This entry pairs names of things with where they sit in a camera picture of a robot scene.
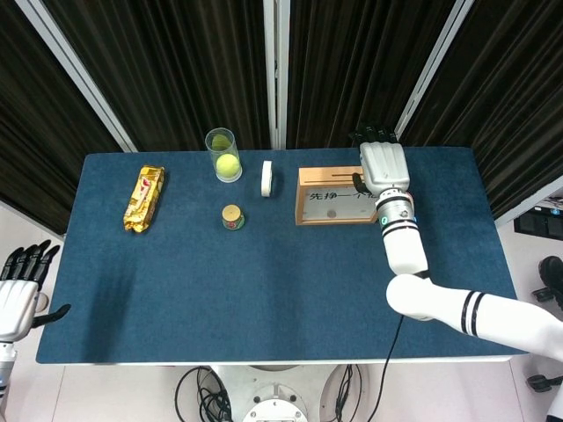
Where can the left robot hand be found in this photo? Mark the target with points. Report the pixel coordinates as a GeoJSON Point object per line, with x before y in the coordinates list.
{"type": "Point", "coordinates": [15, 307]}

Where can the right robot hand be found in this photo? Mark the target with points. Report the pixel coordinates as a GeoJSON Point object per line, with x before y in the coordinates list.
{"type": "Point", "coordinates": [385, 162]}

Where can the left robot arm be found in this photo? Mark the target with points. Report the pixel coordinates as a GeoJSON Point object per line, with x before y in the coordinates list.
{"type": "Point", "coordinates": [5, 369]}

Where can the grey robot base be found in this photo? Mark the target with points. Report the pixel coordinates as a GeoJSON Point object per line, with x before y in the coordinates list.
{"type": "Point", "coordinates": [277, 395]}

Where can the wooden coin box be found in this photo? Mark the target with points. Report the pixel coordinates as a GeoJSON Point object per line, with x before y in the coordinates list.
{"type": "Point", "coordinates": [325, 176]}

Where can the black curtain panel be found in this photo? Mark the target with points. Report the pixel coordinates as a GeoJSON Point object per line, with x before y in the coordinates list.
{"type": "Point", "coordinates": [35, 132]}
{"type": "Point", "coordinates": [506, 88]}
{"type": "Point", "coordinates": [176, 66]}
{"type": "Point", "coordinates": [352, 66]}

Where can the white tape roll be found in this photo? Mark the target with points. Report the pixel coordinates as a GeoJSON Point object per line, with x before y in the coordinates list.
{"type": "Point", "coordinates": [266, 178]}

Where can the yellow tennis ball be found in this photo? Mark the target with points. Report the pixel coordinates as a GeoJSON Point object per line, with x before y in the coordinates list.
{"type": "Point", "coordinates": [228, 166]}

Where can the small jar gold lid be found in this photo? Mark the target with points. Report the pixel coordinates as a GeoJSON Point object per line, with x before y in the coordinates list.
{"type": "Point", "coordinates": [233, 217]}

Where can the clear plastic cylinder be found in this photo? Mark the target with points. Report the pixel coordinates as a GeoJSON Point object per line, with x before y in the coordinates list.
{"type": "Point", "coordinates": [222, 145]}

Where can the gold snack package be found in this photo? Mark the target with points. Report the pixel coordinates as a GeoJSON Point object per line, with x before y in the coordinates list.
{"type": "Point", "coordinates": [143, 200]}

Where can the blue table mat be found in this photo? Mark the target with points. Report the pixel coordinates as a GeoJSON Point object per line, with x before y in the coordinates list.
{"type": "Point", "coordinates": [220, 285]}

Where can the white frame post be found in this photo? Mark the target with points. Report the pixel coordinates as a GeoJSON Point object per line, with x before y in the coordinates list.
{"type": "Point", "coordinates": [276, 66]}
{"type": "Point", "coordinates": [429, 70]}
{"type": "Point", "coordinates": [75, 61]}
{"type": "Point", "coordinates": [528, 204]}

